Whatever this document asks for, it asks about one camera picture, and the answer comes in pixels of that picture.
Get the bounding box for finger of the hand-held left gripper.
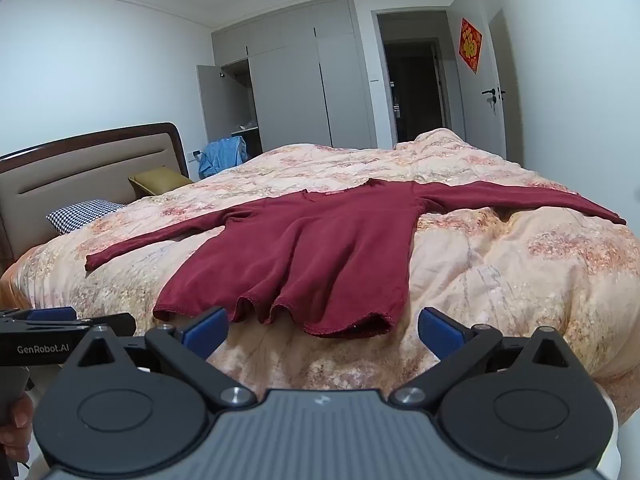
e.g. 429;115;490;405
0;306;96;332

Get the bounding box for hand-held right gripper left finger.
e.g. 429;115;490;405
64;306;259;411

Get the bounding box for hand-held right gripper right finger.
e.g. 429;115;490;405
390;307;584;409

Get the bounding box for dark red long-sleeved sweater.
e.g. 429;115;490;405
85;177;627;339

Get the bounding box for blue clothes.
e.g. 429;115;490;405
198;136;249;180

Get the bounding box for person's left hand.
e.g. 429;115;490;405
0;394;34;462

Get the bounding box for orange bed sheet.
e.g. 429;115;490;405
0;267;36;311

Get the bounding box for floral pink quilt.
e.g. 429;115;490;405
0;127;640;426

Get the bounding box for houndstooth pillow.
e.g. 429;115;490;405
46;199;128;235

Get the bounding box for beige padded wooden headboard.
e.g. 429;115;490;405
0;121;190;273

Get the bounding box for yellow pillow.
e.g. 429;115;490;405
128;169;195;200

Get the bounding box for white room door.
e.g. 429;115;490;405
447;0;508;161

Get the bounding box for grey built-in wardrobe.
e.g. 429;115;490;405
196;0;378;161

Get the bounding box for red diamond door decoration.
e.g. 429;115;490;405
458;17;483;75

